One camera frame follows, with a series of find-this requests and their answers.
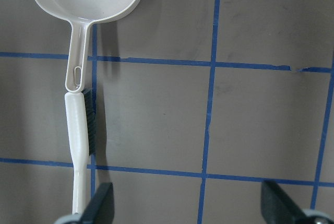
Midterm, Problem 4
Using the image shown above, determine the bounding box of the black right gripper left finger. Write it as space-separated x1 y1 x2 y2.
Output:
78 182 114 224

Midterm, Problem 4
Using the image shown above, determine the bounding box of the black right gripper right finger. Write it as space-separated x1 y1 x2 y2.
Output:
260 180 305 224

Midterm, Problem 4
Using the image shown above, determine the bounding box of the white hand brush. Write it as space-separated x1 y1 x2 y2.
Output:
65 88 96 214

